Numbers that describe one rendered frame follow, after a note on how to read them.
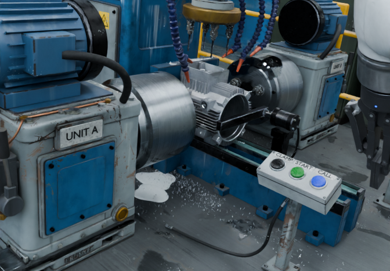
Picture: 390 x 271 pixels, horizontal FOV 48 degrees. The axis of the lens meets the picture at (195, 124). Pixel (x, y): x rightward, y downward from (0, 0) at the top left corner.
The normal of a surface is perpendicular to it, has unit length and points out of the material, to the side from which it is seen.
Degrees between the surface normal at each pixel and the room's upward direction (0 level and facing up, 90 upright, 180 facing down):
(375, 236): 0
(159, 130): 77
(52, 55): 90
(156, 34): 90
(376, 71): 116
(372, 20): 110
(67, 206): 90
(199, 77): 90
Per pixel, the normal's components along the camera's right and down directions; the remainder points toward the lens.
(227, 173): -0.66, 0.21
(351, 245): 0.11, -0.93
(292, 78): 0.70, -0.16
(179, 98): 0.61, -0.40
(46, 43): 0.74, 0.32
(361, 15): -0.93, 0.36
